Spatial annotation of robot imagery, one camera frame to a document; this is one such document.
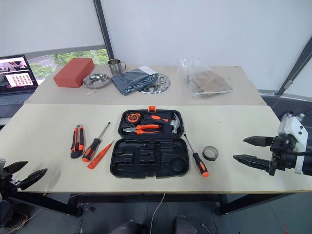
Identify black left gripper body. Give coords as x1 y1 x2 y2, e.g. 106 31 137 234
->
0 168 20 198

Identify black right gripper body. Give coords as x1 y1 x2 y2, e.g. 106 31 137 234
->
269 136 299 176

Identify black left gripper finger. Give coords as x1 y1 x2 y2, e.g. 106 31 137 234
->
4 160 29 175
17 168 48 191

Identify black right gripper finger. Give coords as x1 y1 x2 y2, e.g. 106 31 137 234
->
233 154 272 169
243 136 274 147

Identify dark electrical tape roll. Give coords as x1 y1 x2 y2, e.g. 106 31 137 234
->
202 145 219 161

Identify black orange slim screwdriver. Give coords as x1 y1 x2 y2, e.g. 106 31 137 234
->
184 133 210 178

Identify orange black utility knife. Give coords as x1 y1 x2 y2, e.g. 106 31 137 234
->
70 124 86 159

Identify black orange thick screwdriver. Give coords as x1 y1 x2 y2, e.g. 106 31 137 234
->
81 121 111 163

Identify orange tester pen screwdriver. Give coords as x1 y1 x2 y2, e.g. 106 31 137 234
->
87 140 115 170

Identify black plastic tool case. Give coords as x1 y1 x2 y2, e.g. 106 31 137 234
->
110 105 191 180

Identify clear bag with beige cloth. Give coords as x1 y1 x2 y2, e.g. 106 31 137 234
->
177 58 236 99

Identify open laptop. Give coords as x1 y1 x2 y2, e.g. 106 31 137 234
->
0 54 39 106

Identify dark rounded shape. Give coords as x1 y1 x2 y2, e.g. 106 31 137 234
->
173 215 198 234
111 219 147 234

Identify black orange claw hammer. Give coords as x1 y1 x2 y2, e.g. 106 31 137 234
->
142 113 181 134

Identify red rectangular box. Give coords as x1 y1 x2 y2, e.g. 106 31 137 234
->
53 58 95 88

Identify perforated round steel plate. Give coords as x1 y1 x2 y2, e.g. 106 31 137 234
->
136 74 171 94

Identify stainless steel bowl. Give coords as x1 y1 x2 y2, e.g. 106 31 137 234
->
82 73 111 90

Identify orange black tape measure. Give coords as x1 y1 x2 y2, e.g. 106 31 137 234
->
126 112 142 124

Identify dark blue folded cloth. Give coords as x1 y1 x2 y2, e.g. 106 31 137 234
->
111 65 158 96

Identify stainless steel mug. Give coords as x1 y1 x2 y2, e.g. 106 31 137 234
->
108 59 127 75

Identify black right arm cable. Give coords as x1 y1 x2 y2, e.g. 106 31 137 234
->
287 149 312 157

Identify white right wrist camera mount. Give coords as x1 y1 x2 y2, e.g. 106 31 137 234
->
277 116 308 174

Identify slanted grey frame bar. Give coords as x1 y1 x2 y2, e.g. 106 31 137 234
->
277 36 312 96

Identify thin white cable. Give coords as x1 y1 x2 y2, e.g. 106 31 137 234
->
149 193 166 234

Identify orange handled pliers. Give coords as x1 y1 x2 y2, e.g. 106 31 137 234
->
123 123 161 135

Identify black table frame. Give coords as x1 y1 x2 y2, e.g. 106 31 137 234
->
0 192 295 218

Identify dark window frame post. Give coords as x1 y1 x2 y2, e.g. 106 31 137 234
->
93 0 116 66

